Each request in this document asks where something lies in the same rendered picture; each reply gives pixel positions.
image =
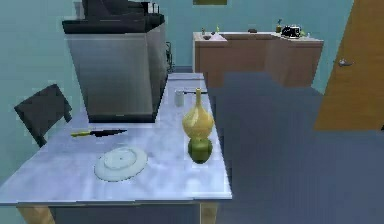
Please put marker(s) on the green apple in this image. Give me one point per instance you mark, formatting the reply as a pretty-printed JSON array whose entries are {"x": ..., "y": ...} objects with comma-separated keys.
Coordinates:
[{"x": 200, "y": 150}]

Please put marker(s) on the yellow long-necked vase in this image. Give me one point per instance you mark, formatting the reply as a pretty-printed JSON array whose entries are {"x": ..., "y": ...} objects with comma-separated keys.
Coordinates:
[{"x": 198, "y": 122}]

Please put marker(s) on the small grey cup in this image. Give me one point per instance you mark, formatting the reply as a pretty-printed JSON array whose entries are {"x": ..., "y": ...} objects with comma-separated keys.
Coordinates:
[{"x": 179, "y": 98}]

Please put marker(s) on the black thin utensil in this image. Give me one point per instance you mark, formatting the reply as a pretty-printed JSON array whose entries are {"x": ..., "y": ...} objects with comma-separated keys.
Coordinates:
[{"x": 195, "y": 92}]

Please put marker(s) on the dark sink basin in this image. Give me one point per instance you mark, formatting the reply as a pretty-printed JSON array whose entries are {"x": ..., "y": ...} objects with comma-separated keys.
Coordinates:
[{"x": 206, "y": 37}]

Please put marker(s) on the brown kitchen counter cabinet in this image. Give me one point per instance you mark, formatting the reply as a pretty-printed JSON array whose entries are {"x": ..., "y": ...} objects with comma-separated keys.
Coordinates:
[{"x": 253, "y": 56}]

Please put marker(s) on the grey-topped wooden table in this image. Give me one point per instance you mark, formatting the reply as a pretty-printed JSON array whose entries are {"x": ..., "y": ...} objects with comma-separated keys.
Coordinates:
[{"x": 126, "y": 166}]

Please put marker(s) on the pale round plate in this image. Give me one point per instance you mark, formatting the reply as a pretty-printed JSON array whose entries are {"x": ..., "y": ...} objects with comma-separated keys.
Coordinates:
[{"x": 120, "y": 163}]

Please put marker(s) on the silver fridge with black top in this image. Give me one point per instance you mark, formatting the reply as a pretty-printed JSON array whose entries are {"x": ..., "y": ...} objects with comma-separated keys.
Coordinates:
[{"x": 116, "y": 66}]

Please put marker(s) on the dark flat pan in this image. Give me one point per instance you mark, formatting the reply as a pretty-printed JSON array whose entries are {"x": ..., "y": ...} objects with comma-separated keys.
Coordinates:
[{"x": 252, "y": 30}]

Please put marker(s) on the small potted plant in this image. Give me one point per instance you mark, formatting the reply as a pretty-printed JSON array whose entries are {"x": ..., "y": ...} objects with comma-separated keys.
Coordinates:
[{"x": 278, "y": 27}]

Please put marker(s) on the black toaster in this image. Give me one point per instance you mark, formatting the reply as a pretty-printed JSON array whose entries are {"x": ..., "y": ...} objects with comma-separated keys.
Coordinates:
[{"x": 291, "y": 31}]

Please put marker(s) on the black chair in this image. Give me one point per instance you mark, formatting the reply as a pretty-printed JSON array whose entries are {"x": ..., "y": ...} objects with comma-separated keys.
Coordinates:
[{"x": 41, "y": 111}]

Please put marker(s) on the brown wooden room door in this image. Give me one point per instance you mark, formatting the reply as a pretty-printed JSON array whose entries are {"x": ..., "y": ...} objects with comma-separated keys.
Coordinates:
[{"x": 355, "y": 73}]

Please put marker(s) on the framed wall picture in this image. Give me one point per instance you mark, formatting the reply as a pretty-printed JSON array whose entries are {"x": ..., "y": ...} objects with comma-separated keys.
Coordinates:
[{"x": 209, "y": 2}]

